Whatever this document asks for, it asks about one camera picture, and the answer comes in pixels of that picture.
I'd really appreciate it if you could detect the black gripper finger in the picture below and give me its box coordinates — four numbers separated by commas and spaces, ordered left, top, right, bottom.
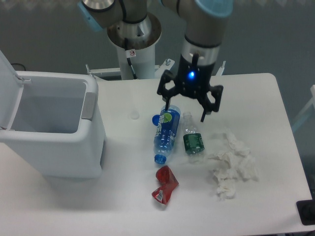
157, 70, 178, 110
200, 85, 223, 122

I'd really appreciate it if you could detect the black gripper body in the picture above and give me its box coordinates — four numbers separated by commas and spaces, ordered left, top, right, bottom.
176, 55, 217, 98

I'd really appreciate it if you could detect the blue plastic bottle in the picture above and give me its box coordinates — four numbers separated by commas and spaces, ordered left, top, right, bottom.
154, 105, 181, 165

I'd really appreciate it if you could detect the white trash can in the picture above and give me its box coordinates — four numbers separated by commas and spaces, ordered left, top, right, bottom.
0, 55, 106, 178

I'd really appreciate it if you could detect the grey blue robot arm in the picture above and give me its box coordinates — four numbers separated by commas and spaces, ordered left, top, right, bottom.
78, 0, 233, 115

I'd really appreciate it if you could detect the crushed red can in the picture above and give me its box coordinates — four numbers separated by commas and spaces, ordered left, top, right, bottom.
152, 166, 179, 205

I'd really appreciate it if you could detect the blue bottle cap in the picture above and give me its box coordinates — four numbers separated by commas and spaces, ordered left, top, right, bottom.
152, 115, 160, 126

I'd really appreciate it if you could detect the white bottle cap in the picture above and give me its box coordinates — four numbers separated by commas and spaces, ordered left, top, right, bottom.
130, 111, 140, 120

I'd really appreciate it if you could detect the clear bottle green label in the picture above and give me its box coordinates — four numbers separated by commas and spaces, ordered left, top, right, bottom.
182, 112, 205, 164

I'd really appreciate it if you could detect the crumpled white tissue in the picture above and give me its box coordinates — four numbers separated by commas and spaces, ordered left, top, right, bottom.
207, 131, 259, 201

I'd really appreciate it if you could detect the black device at edge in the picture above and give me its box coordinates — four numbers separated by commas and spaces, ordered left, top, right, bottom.
296, 200, 315, 226

